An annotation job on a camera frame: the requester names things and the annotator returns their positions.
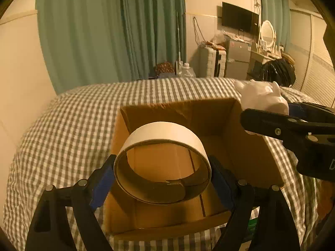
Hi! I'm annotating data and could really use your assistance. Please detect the green curtain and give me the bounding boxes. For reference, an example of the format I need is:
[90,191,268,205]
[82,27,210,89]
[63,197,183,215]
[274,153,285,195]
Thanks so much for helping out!
[36,0,186,94]
[261,0,291,51]

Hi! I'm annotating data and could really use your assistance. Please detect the clear water jug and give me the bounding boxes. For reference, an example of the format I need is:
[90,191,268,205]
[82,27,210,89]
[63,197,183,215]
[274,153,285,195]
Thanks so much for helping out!
[177,63,196,78]

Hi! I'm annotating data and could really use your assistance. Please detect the white suitcase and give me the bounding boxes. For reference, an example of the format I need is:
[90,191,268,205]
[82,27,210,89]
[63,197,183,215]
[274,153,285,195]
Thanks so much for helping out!
[199,46,226,78]

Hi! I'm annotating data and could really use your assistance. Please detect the grey mini fridge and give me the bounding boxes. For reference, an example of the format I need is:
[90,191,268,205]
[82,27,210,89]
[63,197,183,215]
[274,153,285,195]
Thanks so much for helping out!
[224,39,250,80]

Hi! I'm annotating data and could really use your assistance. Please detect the white oval vanity mirror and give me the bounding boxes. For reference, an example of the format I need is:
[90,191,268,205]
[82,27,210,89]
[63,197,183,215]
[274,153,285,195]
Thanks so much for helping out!
[259,20,276,48]

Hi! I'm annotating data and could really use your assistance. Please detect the white tape roll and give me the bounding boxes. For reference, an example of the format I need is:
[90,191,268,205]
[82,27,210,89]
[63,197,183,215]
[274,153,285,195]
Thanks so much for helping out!
[113,122,212,205]

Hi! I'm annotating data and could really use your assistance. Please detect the green right curtain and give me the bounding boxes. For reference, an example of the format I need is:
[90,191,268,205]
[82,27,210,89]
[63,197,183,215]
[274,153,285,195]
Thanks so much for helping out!
[261,0,291,51]

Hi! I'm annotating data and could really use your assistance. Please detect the white vanity desk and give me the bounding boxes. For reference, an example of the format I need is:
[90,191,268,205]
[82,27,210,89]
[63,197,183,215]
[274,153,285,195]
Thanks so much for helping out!
[246,50,281,81]

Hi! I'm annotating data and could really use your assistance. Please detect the brown patterned stool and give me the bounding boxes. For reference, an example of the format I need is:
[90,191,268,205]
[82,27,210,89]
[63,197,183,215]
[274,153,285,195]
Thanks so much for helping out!
[154,62,175,78]

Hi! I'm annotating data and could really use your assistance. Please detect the checkered grey bed cover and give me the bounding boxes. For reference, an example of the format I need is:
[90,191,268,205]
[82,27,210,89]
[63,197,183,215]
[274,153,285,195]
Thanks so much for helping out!
[3,78,321,250]

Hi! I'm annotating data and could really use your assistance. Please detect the brown cardboard box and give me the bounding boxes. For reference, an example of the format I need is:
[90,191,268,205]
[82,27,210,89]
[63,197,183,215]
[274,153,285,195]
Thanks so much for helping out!
[103,98,284,241]

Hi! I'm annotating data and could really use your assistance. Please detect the black backpack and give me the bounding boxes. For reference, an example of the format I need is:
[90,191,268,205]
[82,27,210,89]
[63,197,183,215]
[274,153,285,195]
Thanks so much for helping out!
[260,58,296,87]

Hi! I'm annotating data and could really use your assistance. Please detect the black wall television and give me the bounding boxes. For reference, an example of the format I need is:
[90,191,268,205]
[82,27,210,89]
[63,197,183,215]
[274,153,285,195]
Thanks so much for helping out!
[222,2,259,35]

